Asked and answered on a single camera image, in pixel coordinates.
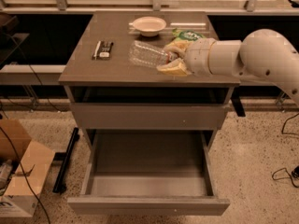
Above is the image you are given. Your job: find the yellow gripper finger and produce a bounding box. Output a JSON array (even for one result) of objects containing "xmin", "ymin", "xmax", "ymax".
[
  {"xmin": 156, "ymin": 59, "xmax": 191, "ymax": 76},
  {"xmin": 164, "ymin": 40, "xmax": 192, "ymax": 58}
]

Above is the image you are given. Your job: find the clear plastic water bottle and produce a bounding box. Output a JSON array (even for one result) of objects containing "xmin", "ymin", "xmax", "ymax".
[{"xmin": 129, "ymin": 40, "xmax": 178, "ymax": 68}]

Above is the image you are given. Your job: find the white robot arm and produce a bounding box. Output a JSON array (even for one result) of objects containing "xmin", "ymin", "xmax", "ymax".
[{"xmin": 157, "ymin": 29, "xmax": 299, "ymax": 105}]

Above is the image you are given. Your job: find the grey drawer cabinet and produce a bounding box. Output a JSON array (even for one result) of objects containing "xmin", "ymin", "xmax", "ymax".
[{"xmin": 58, "ymin": 10, "xmax": 241, "ymax": 217}]

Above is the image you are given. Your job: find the closed grey upper drawer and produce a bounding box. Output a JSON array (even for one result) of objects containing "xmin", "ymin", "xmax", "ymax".
[{"xmin": 70, "ymin": 103, "xmax": 229, "ymax": 130}]

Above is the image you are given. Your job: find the open grey middle drawer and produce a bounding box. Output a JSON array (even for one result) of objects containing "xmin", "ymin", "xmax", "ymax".
[{"xmin": 68, "ymin": 131, "xmax": 230, "ymax": 216}]

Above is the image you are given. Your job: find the green chip bag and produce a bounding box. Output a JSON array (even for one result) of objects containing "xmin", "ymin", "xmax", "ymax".
[{"xmin": 170, "ymin": 28, "xmax": 205, "ymax": 43}]

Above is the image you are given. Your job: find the white paper bowl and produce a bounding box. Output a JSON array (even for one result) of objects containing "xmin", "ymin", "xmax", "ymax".
[{"xmin": 132, "ymin": 17, "xmax": 166, "ymax": 37}]

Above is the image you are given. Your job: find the black cutlery packet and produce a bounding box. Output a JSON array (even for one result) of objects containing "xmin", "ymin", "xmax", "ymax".
[{"xmin": 92, "ymin": 40, "xmax": 114, "ymax": 60}]

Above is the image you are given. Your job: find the metal window railing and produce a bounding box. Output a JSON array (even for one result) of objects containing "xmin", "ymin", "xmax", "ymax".
[{"xmin": 0, "ymin": 0, "xmax": 299, "ymax": 15}]

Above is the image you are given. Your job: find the black metal floor bar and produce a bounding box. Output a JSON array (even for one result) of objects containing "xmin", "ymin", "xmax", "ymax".
[{"xmin": 52, "ymin": 127, "xmax": 79, "ymax": 193}]

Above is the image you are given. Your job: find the brown cardboard box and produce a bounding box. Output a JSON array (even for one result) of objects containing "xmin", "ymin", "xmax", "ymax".
[{"xmin": 0, "ymin": 119, "xmax": 54, "ymax": 217}]

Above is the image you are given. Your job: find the black cable on left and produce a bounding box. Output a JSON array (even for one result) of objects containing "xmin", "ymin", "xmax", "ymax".
[{"xmin": 0, "ymin": 31, "xmax": 60, "ymax": 224}]

